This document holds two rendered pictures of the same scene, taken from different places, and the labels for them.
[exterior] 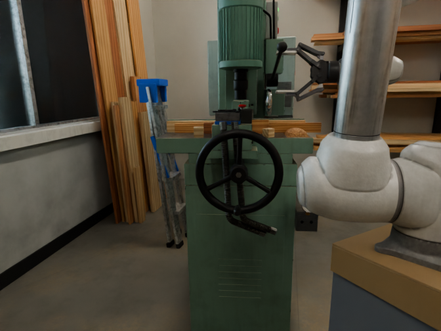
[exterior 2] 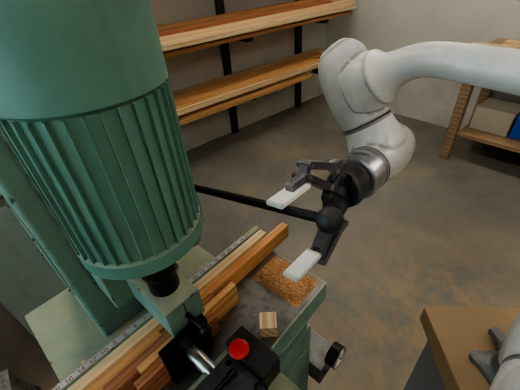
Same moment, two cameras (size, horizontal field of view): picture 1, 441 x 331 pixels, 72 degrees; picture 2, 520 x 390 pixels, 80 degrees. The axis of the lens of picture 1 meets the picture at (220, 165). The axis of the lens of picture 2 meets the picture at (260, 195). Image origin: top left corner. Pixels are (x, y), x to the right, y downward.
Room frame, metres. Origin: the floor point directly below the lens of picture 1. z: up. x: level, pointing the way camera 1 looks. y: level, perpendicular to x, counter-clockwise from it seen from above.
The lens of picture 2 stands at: (0.95, 0.06, 1.47)
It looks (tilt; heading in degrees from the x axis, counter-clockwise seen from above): 37 degrees down; 310
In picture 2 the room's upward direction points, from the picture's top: 5 degrees counter-clockwise
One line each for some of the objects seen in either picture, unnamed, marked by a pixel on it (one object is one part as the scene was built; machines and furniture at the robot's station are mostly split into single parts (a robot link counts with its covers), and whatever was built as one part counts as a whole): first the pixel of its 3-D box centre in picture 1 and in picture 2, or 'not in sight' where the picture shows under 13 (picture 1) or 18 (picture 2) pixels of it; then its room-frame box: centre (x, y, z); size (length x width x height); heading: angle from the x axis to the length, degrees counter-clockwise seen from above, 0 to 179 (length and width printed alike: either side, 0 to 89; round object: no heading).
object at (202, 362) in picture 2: not in sight; (199, 359); (1.21, -0.05, 0.95); 0.09 x 0.07 x 0.09; 85
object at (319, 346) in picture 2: (304, 215); (310, 351); (1.15, -0.34, 0.58); 0.12 x 0.08 x 0.08; 175
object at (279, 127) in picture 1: (246, 127); (189, 313); (1.31, -0.11, 0.92); 0.62 x 0.02 x 0.04; 85
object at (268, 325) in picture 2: (268, 132); (268, 324); (1.17, -0.19, 0.92); 0.03 x 0.03 x 0.03; 38
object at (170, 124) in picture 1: (234, 126); (162, 324); (1.33, -0.06, 0.92); 0.60 x 0.02 x 0.05; 85
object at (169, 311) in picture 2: (241, 110); (165, 294); (1.33, -0.09, 0.99); 0.14 x 0.07 x 0.09; 175
